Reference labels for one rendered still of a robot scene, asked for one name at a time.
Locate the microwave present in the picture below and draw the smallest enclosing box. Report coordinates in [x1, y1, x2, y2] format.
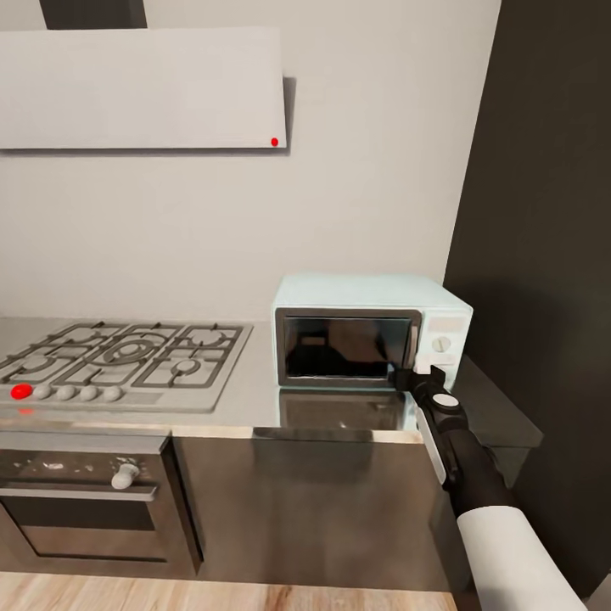
[271, 272, 473, 391]

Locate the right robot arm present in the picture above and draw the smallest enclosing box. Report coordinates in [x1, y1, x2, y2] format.
[388, 354, 588, 611]

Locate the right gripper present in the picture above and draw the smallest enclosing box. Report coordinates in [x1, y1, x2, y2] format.
[388, 364, 445, 395]

